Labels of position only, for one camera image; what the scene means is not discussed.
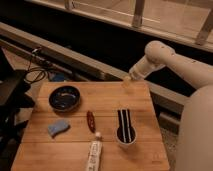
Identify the red brown chili pepper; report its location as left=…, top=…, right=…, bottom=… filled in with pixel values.
left=87, top=111, right=96, bottom=133

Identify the black white striped utensil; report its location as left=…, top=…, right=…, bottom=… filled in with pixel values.
left=117, top=108, right=135, bottom=144

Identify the white toothpaste tube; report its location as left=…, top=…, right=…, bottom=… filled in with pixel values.
left=86, top=132, right=102, bottom=171

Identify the white railing post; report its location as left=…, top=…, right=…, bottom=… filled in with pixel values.
left=195, top=9, right=213, bottom=45
left=132, top=0, right=145, bottom=28

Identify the dark blue bowl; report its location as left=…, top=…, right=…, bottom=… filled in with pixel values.
left=49, top=86, right=80, bottom=112

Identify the white cup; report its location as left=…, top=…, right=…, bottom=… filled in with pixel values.
left=116, top=126, right=137, bottom=149

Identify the black cable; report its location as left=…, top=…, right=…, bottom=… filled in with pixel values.
left=24, top=46, right=54, bottom=84

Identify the white railing post right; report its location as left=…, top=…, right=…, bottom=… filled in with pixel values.
left=195, top=9, right=213, bottom=45

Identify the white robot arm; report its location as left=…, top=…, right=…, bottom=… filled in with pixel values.
left=124, top=40, right=213, bottom=171

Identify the black stand at left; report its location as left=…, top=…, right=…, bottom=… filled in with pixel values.
left=0, top=47, right=35, bottom=154

